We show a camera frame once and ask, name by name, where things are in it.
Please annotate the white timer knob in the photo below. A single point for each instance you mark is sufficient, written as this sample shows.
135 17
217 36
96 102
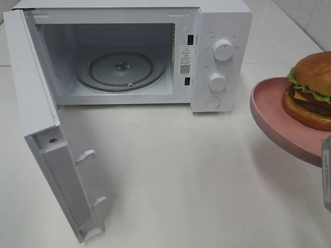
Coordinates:
217 82

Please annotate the white microwave oven body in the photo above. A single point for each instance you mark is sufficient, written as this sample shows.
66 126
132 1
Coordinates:
179 32

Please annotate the burger with lettuce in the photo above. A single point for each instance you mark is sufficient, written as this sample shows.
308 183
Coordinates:
307 99

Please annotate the white microwave door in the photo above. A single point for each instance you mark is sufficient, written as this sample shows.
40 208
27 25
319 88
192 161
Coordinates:
34 79

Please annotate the round white door button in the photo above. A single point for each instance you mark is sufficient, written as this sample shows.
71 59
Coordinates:
213 102

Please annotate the pink round plate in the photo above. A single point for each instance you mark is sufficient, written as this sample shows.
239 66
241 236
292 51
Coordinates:
292 136

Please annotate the glass microwave turntable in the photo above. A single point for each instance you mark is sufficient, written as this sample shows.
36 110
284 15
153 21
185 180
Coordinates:
120 71

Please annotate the white upper power knob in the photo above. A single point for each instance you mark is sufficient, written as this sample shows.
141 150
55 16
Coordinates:
223 49

